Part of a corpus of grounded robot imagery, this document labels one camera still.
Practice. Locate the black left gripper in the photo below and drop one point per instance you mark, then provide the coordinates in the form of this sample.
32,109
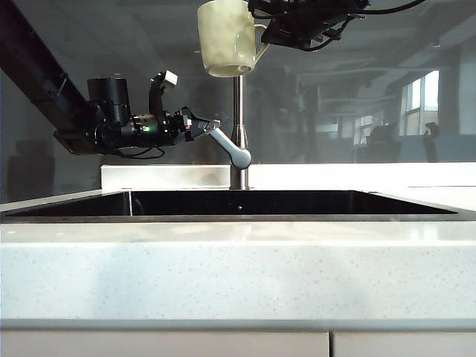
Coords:
177,128

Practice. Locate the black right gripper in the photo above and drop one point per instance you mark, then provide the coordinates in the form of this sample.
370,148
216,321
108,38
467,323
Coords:
312,28

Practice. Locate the pale green ceramic mug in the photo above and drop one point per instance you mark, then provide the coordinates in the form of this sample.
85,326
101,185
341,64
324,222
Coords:
223,37

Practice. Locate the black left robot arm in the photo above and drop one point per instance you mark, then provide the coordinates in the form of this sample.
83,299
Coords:
44,82

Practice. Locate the stainless steel gooseneck faucet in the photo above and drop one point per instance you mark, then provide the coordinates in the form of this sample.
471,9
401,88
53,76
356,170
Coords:
240,108

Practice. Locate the black rectangular sink basin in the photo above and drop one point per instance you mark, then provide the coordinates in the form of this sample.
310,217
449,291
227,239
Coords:
241,204

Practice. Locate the white stone backsplash ledge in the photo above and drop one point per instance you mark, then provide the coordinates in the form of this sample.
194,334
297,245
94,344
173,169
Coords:
167,176

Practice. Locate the wide beige cabinet door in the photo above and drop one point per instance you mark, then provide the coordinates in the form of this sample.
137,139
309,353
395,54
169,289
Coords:
163,346

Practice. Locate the narrow beige cabinet door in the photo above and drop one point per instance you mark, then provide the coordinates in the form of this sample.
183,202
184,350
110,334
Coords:
405,346

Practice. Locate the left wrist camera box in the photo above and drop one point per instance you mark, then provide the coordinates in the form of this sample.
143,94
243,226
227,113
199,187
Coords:
158,93

